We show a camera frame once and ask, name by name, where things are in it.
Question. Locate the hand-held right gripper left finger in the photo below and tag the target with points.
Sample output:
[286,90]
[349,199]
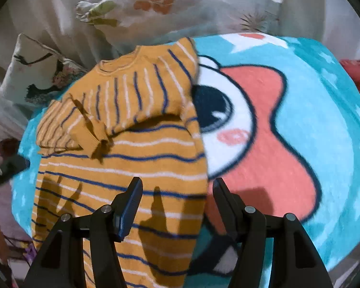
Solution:
[131,207]

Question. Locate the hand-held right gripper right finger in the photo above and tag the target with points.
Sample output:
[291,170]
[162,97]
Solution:
[224,207]

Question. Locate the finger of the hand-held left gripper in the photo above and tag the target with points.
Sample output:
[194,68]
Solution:
[6,169]

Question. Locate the yellow striped sweater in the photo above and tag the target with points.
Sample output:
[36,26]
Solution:
[156,162]

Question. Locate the maroon plush item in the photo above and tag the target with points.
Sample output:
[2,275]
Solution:
[9,147]

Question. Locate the cream bird print pillow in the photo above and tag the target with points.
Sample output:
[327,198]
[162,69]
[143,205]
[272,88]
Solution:
[33,66]

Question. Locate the teal cartoon printed blanket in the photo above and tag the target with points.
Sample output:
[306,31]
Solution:
[318,126]

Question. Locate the beige curtain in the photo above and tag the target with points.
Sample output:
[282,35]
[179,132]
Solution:
[60,15]

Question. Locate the white floral pillow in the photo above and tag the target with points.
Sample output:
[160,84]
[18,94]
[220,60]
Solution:
[174,15]

